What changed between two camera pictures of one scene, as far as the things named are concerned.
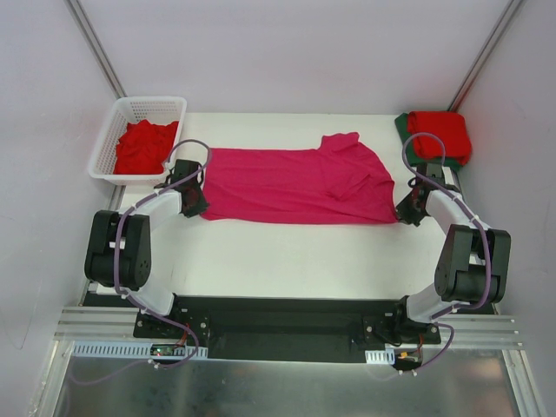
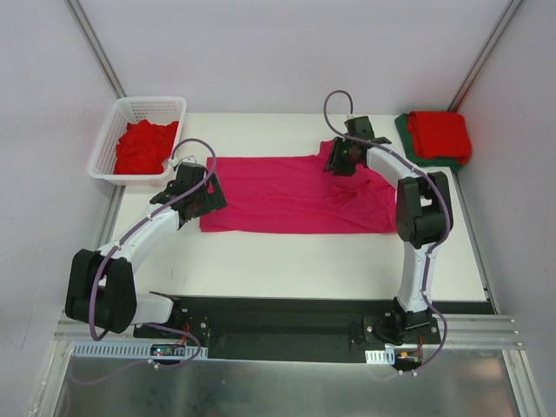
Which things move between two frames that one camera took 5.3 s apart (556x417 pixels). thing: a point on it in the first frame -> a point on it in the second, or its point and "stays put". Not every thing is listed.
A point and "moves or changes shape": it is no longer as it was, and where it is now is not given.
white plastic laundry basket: [124, 110] stays put
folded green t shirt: [401, 122] stays put
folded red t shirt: [450, 126] stays put
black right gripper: [408, 210] -> [336, 157]
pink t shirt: [340, 182] moves or changes shape
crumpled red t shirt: [144, 148] stays put
